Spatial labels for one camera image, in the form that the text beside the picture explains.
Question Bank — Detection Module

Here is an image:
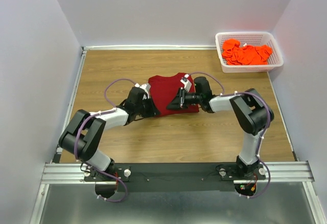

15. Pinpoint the dark red t-shirt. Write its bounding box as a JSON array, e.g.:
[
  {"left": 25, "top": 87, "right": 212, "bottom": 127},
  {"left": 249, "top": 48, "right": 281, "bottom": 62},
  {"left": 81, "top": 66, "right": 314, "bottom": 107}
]
[{"left": 148, "top": 72, "right": 199, "bottom": 117}]

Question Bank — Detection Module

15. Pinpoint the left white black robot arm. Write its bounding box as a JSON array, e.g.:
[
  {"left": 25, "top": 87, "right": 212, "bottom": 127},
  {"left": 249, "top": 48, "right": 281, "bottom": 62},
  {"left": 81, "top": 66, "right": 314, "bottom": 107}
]
[{"left": 59, "top": 87, "right": 160, "bottom": 181}]

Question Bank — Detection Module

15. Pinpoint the white plastic laundry basket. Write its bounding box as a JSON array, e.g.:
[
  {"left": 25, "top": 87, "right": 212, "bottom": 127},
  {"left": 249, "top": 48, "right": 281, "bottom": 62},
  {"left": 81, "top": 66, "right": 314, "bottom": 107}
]
[{"left": 215, "top": 32, "right": 284, "bottom": 73}]

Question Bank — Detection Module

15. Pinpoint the aluminium right side rail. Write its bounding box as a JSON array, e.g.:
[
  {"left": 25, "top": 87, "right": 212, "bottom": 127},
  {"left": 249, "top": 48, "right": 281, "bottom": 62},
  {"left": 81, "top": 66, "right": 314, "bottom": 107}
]
[{"left": 267, "top": 72, "right": 299, "bottom": 161}]

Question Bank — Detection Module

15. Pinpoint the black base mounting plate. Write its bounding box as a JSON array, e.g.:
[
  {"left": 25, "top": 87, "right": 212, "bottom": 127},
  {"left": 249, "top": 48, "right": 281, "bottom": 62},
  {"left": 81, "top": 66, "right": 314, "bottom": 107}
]
[{"left": 84, "top": 162, "right": 267, "bottom": 197}]

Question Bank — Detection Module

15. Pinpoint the aluminium front rail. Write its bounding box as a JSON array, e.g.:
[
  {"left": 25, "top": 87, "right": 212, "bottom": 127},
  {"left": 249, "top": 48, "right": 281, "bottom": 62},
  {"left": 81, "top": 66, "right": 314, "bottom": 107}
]
[{"left": 41, "top": 161, "right": 314, "bottom": 184}]

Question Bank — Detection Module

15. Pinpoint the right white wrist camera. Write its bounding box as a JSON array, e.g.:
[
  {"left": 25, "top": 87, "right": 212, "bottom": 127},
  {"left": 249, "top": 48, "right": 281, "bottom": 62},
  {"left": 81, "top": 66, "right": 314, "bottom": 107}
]
[{"left": 180, "top": 74, "right": 192, "bottom": 92}]

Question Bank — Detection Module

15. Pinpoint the aluminium left side rail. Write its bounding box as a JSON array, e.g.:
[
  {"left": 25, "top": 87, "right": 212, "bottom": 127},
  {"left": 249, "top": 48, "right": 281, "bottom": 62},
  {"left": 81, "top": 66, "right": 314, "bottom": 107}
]
[{"left": 51, "top": 46, "right": 87, "bottom": 163}]

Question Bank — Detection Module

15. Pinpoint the aluminium back rail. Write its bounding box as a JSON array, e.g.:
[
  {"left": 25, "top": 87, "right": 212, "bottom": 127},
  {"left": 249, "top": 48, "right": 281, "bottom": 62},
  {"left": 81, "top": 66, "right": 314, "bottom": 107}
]
[{"left": 82, "top": 45, "right": 216, "bottom": 51}]

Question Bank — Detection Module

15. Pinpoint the aluminium rail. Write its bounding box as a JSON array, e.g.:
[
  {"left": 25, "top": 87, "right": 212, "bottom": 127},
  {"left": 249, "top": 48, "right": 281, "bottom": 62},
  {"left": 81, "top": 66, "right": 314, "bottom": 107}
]
[
  {"left": 41, "top": 161, "right": 314, "bottom": 184},
  {"left": 82, "top": 45, "right": 216, "bottom": 51},
  {"left": 267, "top": 72, "right": 299, "bottom": 161},
  {"left": 51, "top": 46, "right": 87, "bottom": 163}
]

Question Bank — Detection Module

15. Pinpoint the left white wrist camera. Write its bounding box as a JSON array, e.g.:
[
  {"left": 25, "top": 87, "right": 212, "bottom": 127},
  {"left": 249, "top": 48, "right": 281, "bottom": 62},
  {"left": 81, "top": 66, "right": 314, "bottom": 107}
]
[{"left": 134, "top": 83, "right": 151, "bottom": 99}]

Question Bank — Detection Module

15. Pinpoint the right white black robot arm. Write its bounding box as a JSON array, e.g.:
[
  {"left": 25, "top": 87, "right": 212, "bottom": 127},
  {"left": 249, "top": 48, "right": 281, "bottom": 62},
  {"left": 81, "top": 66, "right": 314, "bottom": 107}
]
[{"left": 166, "top": 74, "right": 274, "bottom": 178}]

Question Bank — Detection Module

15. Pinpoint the orange t-shirt in basket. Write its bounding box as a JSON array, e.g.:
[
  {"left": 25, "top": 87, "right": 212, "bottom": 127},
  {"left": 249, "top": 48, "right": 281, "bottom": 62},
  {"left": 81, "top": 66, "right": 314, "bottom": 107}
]
[{"left": 222, "top": 39, "right": 273, "bottom": 65}]

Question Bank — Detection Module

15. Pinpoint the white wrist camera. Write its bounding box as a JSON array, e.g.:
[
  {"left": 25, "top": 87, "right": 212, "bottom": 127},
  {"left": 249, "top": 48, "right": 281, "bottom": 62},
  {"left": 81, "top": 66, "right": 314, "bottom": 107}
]
[
  {"left": 134, "top": 83, "right": 151, "bottom": 99},
  {"left": 180, "top": 74, "right": 192, "bottom": 92}
]

